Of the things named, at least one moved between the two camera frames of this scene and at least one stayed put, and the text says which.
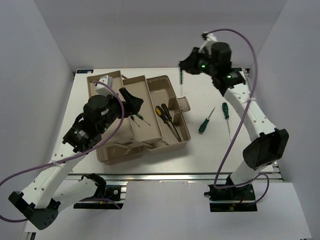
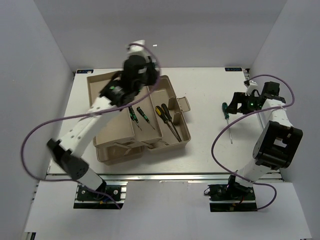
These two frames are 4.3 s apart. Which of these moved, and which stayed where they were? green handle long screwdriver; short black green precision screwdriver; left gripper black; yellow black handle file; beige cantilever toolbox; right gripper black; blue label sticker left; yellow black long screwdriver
Moved: left gripper black; right gripper black; short black green precision screwdriver
Stayed: yellow black handle file; blue label sticker left; yellow black long screwdriver; green handle long screwdriver; beige cantilever toolbox
